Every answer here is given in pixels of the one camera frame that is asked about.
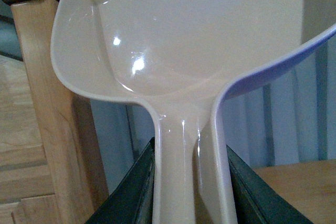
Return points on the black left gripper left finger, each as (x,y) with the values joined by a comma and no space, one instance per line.
(132,200)

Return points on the beige plastic dustpan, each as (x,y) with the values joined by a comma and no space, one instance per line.
(180,60)

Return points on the wooden bed headboard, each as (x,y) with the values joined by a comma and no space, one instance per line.
(51,167)

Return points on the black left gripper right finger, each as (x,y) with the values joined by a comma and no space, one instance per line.
(255,200)

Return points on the wooden bedside table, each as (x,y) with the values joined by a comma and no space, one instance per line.
(309,187)

